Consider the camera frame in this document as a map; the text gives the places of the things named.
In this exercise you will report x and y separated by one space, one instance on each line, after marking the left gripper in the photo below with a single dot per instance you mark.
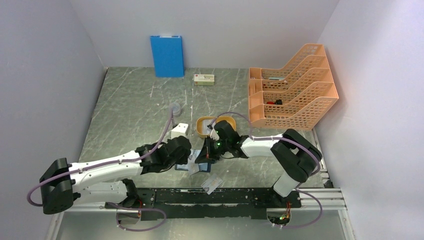
184 159

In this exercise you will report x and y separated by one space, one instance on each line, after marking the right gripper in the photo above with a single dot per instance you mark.
207 155

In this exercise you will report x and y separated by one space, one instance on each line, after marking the blue card holder wallet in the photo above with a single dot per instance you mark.
204 167

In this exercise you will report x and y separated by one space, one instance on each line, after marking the white VIP credit card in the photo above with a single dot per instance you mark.
204 129

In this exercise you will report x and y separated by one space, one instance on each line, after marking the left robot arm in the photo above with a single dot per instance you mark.
64 184

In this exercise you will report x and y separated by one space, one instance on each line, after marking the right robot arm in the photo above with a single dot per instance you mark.
298 157

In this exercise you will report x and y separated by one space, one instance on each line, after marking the orange oval tray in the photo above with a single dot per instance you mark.
229 119

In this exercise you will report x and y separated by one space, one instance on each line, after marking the small clear plastic cup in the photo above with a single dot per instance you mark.
176 109

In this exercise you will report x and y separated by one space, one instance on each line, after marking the small red white box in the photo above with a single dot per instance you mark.
204 79

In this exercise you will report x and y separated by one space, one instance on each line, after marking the red black item in rack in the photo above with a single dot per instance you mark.
276 102

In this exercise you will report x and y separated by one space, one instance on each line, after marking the blue folder box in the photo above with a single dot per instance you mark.
167 53

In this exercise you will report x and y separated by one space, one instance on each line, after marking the orange mesh file rack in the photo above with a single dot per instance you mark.
305 85

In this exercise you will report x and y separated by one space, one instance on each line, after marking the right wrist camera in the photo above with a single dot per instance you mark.
213 134

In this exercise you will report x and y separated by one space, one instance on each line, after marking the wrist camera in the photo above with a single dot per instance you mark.
182 129
213 134

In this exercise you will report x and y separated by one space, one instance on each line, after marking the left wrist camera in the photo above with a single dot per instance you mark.
182 129

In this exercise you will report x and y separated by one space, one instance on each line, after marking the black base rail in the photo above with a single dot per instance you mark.
185 203

